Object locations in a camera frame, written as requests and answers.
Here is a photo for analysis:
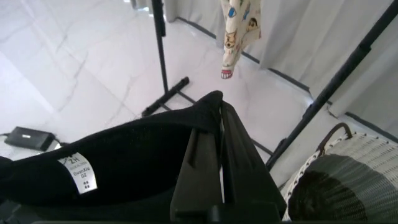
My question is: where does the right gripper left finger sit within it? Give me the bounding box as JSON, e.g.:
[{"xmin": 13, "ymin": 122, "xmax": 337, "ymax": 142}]
[{"xmin": 170, "ymin": 128, "xmax": 224, "ymax": 222}]

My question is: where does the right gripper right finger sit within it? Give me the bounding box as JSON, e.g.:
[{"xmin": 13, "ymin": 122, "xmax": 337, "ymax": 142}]
[{"xmin": 220, "ymin": 101, "xmax": 287, "ymax": 222}]

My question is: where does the black t-shirt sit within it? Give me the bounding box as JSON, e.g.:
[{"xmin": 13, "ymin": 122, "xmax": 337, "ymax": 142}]
[{"xmin": 0, "ymin": 90, "xmax": 224, "ymax": 218}]

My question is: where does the cream printed garment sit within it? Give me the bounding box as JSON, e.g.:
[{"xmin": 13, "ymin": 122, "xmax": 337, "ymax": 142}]
[{"xmin": 220, "ymin": 0, "xmax": 262, "ymax": 80}]

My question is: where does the white laundry basket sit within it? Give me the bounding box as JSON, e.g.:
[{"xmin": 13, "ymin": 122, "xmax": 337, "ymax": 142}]
[{"xmin": 281, "ymin": 122, "xmax": 398, "ymax": 222}]

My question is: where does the black clothes rack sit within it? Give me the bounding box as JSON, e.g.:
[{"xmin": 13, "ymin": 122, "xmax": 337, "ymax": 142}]
[{"xmin": 141, "ymin": 0, "xmax": 398, "ymax": 172}]

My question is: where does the white curtain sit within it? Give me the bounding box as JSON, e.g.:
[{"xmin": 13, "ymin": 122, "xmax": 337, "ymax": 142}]
[{"xmin": 130, "ymin": 0, "xmax": 398, "ymax": 144}]

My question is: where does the black power adapter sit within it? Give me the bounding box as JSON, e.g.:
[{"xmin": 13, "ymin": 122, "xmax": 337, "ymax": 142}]
[{"xmin": 3, "ymin": 126, "xmax": 62, "ymax": 152}]

